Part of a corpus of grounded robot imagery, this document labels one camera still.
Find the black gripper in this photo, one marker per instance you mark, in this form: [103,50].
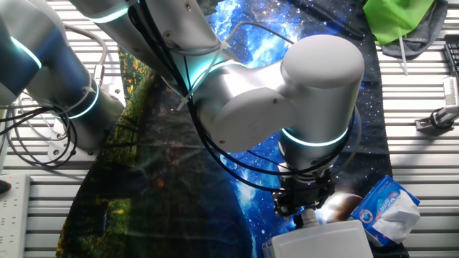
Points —
[308,191]

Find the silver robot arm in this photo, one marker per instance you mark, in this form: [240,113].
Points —
[315,82]

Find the white plastic drawer box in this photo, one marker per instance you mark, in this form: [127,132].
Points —
[319,240]

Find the white round knob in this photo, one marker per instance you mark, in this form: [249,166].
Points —
[310,218]

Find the blue tissue pack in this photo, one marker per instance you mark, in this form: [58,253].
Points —
[380,208]

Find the galaxy and forest print cloth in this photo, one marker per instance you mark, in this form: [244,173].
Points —
[161,161]

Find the white zip tie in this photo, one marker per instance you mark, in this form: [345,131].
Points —
[209,68]

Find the thin white stick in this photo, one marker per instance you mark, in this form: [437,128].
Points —
[403,53]

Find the white ribbed block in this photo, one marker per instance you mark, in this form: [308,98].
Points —
[452,91]

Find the grey cloth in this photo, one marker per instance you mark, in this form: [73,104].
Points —
[426,39]

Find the green cloth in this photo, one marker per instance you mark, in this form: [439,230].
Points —
[394,18]

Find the black keyboard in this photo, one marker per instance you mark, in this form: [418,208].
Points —
[452,53]

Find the white power strip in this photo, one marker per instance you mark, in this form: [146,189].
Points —
[12,218]

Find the black plug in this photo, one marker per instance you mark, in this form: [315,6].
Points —
[4,186]

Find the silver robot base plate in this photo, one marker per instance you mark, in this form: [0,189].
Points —
[59,147]

